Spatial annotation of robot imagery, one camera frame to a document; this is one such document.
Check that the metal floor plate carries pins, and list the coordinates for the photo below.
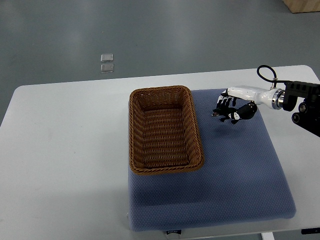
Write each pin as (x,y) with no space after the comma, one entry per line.
(107,57)
(107,68)

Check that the wooden box corner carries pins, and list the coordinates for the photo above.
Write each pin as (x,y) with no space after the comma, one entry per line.
(302,6)

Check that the upper metal floor plate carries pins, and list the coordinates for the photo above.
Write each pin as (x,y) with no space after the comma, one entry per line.
(107,57)

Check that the lower metal floor plate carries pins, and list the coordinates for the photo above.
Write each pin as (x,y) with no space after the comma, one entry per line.
(107,68)

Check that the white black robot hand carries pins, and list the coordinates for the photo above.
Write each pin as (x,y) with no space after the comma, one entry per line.
(246,100)

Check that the blue mesh cushion mat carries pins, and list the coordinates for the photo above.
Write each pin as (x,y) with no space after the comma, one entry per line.
(241,180)

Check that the black table control panel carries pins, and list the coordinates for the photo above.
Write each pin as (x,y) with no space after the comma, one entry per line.
(309,231)

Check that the brown wicker basket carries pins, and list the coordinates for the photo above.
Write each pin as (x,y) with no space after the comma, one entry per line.
(163,132)

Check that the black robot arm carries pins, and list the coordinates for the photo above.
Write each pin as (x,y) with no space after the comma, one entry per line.
(308,115)

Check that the dark crocodile toy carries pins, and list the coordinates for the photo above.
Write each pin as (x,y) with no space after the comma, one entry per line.
(223,111)

